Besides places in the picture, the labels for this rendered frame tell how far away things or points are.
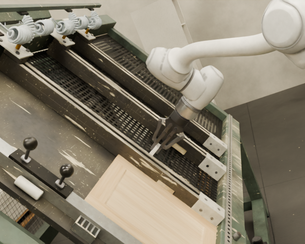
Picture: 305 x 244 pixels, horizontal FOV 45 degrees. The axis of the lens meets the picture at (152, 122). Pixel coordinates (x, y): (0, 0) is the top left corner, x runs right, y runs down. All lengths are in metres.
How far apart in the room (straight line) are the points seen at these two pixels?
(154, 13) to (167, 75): 3.79
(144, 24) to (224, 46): 3.94
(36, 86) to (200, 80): 0.63
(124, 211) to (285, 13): 0.77
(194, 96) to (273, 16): 0.59
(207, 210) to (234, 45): 0.66
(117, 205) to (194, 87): 0.49
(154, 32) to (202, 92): 3.77
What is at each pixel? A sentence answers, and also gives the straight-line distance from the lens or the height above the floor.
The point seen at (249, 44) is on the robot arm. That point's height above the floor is 1.54.
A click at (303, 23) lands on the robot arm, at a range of 0.82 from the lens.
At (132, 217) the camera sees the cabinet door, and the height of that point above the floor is 1.17.
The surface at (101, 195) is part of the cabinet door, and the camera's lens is 1.22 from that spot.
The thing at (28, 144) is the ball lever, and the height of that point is 1.54.
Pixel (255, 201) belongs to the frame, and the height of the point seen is 0.18.
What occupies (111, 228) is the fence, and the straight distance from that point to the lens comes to 1.10.
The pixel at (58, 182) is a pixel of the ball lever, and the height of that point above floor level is 1.40.
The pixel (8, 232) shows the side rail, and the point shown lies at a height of 1.40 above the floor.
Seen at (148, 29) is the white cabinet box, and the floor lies 1.76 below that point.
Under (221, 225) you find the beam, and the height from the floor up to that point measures 0.90.
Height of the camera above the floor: 1.68
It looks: 12 degrees down
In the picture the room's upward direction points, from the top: 23 degrees counter-clockwise
